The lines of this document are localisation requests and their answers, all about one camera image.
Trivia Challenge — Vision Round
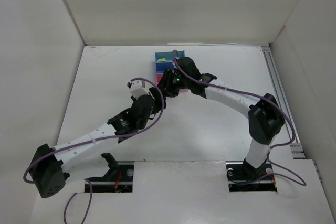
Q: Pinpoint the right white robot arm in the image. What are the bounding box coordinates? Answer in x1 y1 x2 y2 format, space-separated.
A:
158 57 285 178

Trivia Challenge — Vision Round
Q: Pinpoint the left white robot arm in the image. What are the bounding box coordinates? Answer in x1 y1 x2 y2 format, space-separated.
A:
24 87 166 198

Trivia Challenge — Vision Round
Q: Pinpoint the pink container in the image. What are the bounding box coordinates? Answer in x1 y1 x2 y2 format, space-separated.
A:
156 73 188 93

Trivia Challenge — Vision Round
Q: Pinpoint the dark blue container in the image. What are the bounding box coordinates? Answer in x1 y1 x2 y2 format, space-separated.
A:
155 61 175 74

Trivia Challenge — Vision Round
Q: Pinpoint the light blue container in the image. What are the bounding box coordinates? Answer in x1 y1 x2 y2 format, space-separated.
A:
155 50 185 62

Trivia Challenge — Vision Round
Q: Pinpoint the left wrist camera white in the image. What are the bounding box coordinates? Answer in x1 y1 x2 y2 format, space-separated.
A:
127 80 148 99

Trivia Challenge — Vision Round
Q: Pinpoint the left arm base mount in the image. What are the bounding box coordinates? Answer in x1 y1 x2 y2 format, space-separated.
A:
88 153 134 193

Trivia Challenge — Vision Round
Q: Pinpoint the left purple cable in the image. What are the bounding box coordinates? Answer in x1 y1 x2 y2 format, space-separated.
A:
23 77 166 224

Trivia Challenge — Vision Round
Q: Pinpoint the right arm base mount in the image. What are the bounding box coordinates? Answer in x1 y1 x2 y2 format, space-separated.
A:
226 161 277 193

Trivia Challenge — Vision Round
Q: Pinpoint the aluminium rail right side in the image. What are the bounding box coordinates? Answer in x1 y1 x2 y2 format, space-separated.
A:
261 46 306 159

